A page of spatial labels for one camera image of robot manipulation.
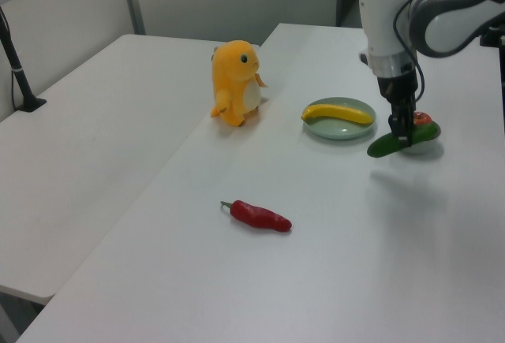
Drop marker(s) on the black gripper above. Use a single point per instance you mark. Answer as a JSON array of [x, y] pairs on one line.
[[397, 88]]

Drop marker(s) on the green cucumber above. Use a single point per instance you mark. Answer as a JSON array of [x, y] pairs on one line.
[[388, 146]]

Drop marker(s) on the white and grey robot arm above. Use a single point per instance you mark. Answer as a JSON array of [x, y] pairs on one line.
[[388, 23]]

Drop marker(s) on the grey bowl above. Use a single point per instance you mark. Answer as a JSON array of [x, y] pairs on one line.
[[424, 146]]

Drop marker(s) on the red apple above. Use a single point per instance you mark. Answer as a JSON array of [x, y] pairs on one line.
[[422, 118]]

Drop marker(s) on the yellow banana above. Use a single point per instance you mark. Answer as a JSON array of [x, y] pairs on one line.
[[339, 113]]

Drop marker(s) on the pale green plate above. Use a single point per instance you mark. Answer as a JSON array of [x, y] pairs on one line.
[[335, 132]]

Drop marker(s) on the black tripod stand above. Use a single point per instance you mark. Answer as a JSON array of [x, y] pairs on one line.
[[493, 37]]

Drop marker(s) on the orange plush toy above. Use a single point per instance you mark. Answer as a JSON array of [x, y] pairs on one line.
[[234, 83]]

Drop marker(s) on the red chili pepper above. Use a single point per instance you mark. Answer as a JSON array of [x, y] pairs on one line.
[[258, 217]]

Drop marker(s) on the grey metal partition post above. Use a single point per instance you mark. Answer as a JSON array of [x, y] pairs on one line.
[[132, 0]]

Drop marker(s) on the black camera stand pole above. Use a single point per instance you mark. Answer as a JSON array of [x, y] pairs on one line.
[[17, 71]]

